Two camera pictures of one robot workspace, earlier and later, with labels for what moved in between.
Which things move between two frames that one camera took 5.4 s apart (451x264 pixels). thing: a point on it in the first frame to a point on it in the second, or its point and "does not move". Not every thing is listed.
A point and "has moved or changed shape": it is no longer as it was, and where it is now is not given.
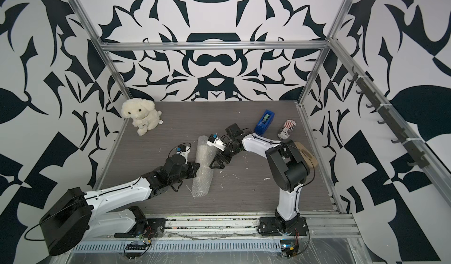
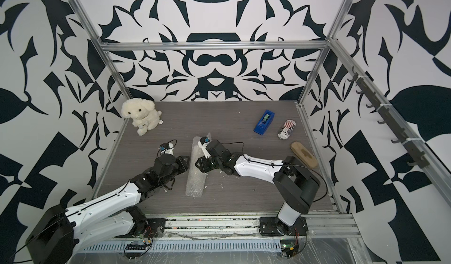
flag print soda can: (286, 129) does not move
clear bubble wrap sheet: (203, 169) has moved or changed shape
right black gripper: (219, 162) to (201, 165)
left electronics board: (135, 250) does not move
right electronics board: (288, 248) does not move
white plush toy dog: (141, 112) does not move
